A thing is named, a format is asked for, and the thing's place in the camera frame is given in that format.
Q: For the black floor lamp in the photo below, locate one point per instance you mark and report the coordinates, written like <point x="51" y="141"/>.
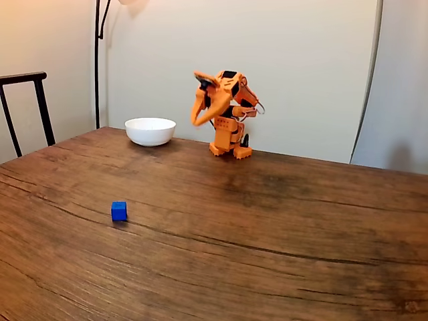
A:
<point x="97" y="83"/>

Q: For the orange gripper camera mount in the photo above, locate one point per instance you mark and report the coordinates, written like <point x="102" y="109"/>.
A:
<point x="205" y="78"/>

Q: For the black chair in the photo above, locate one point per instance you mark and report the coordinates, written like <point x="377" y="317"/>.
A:
<point x="23" y="77"/>

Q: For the blue cube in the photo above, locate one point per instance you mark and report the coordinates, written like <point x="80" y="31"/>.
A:
<point x="119" y="211"/>

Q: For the white bowl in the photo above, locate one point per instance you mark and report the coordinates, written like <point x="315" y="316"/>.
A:
<point x="150" y="132"/>

